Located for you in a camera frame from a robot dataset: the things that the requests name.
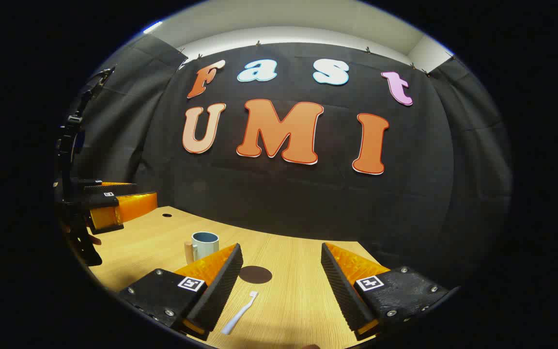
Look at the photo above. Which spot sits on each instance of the white toothbrush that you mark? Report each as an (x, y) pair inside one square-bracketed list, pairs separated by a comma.
[(240, 314)]

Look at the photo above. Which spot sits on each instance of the wooden desktop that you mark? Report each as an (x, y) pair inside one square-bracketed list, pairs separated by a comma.
[(288, 305)]

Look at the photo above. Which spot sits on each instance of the dark round coaster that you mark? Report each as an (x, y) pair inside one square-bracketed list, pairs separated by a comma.
[(255, 274)]

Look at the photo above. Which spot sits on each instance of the pale blue cup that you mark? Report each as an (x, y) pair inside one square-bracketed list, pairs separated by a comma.
[(206, 247)]

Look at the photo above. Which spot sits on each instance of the ceiling light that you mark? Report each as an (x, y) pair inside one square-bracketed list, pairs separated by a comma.
[(153, 27)]

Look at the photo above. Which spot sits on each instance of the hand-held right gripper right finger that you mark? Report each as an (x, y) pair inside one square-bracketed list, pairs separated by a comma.
[(339, 286)]

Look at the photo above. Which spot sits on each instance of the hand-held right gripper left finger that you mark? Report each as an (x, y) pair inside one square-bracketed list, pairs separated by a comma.
[(221, 286)]

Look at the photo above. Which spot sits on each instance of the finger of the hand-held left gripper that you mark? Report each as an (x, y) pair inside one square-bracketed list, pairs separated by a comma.
[(133, 206), (114, 188)]

